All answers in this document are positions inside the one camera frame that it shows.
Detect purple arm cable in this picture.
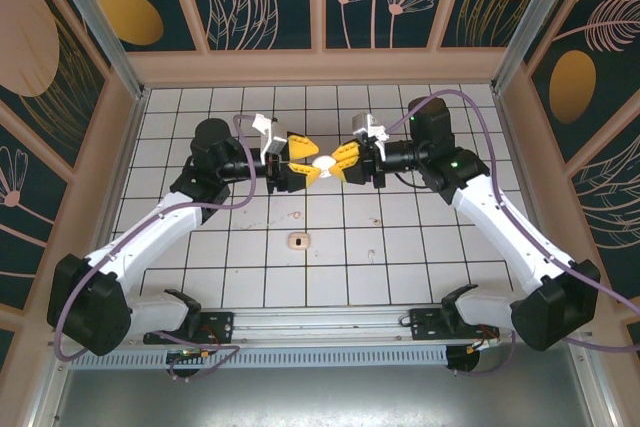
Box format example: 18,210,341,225
52,114,259,383
384,89,640,378

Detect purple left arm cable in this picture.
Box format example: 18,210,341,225
52,114,259,383

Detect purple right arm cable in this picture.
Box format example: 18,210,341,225
384,89,640,378

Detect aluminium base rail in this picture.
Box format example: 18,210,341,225
49,307,596,348

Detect aluminium corner post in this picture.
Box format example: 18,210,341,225
42,0,150,101
490,0,599,94

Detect aluminium side frame rail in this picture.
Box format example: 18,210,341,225
564,336,620,427
28,341,71,427

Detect red black base wires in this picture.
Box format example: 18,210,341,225
467,327,502,354
167,325,224,364

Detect white round plastic case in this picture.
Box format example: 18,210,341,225
312,154,337,179

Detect grey metal sheet panel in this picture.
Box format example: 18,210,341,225
49,366,601,427

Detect grey slotted cable duct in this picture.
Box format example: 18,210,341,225
69,345,448,369

